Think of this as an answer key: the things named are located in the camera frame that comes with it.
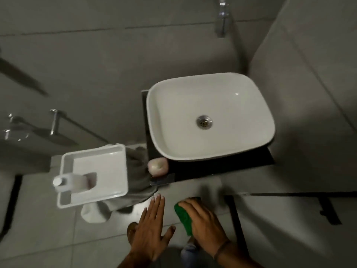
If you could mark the person's right hand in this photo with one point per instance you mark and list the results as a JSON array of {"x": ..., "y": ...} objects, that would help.
[{"x": 206, "y": 226}]

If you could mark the person's left hand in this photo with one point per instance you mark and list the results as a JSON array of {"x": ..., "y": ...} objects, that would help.
[{"x": 147, "y": 237}]

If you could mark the person's left thumb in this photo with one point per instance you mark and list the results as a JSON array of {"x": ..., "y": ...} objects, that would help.
[{"x": 169, "y": 233}]

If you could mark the person's right fingers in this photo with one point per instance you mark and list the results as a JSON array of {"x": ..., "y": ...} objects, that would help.
[{"x": 192, "y": 209}]

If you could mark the green scrub sponge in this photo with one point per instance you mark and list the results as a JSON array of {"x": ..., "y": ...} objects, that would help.
[{"x": 184, "y": 219}]

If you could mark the person's left forearm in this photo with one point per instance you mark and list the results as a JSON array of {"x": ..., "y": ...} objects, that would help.
[{"x": 134, "y": 260}]

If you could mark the person's right forearm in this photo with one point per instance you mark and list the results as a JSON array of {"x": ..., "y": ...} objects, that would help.
[{"x": 237, "y": 256}]

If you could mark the person's blue trouser leg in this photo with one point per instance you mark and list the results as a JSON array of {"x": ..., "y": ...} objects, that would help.
[{"x": 189, "y": 256}]

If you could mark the person's left foot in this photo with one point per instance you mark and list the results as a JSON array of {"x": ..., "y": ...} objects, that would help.
[{"x": 132, "y": 233}]

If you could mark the black sink counter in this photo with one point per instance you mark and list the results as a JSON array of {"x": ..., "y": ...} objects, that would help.
[{"x": 212, "y": 166}]

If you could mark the pink soap bar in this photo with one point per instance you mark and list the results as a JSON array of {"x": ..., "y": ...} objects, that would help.
[{"x": 157, "y": 166}]

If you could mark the grey cloth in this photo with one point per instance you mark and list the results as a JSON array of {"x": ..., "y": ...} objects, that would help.
[{"x": 138, "y": 178}]

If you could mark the chrome sink drain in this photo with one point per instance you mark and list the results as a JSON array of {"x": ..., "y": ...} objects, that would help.
[{"x": 204, "y": 121}]

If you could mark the white plastic tray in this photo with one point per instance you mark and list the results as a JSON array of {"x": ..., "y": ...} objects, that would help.
[{"x": 103, "y": 170}]

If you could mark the white ceramic sink basin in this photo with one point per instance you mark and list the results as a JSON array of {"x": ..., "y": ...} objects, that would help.
[{"x": 223, "y": 108}]

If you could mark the white plastic bottle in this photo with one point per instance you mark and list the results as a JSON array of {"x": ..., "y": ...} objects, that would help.
[{"x": 72, "y": 181}]

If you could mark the white pedestal base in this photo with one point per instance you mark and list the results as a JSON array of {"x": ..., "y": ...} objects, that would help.
[{"x": 94, "y": 213}]

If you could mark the chrome towel rail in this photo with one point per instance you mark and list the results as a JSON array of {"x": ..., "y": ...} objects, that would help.
[{"x": 54, "y": 122}]

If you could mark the chrome wall faucet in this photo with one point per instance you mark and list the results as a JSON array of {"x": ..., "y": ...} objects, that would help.
[{"x": 223, "y": 16}]

